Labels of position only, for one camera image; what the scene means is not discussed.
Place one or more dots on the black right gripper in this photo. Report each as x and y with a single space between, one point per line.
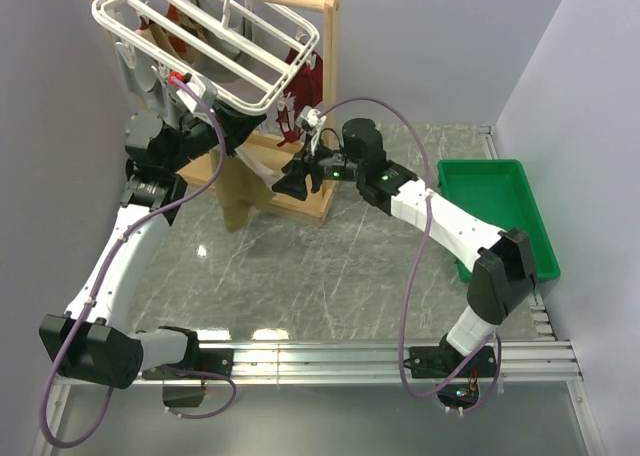
293 184

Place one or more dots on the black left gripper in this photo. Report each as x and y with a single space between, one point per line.
237 127

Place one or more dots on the tan underwear with white waistband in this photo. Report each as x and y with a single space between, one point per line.
244 186

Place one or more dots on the white plastic clip hanger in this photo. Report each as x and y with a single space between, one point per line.
214 16

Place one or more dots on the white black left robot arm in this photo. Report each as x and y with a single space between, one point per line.
90 341

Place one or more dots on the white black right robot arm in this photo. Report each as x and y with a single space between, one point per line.
501 262

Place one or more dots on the dark red underwear hanging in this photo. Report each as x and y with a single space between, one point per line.
305 89

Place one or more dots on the grey underwear hanging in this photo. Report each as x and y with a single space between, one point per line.
141 80

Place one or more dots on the brown patterned underwear hanging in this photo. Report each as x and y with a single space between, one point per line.
167 40

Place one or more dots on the green plastic bin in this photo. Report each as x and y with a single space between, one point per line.
498 192

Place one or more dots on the wooden drying rack frame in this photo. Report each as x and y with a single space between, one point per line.
307 198

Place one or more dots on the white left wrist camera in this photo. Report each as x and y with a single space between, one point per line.
197 94

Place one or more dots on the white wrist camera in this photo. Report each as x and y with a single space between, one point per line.
311 121
197 94

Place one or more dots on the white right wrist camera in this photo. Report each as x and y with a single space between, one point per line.
311 121

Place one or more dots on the aluminium mounting rail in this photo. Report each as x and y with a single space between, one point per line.
339 398

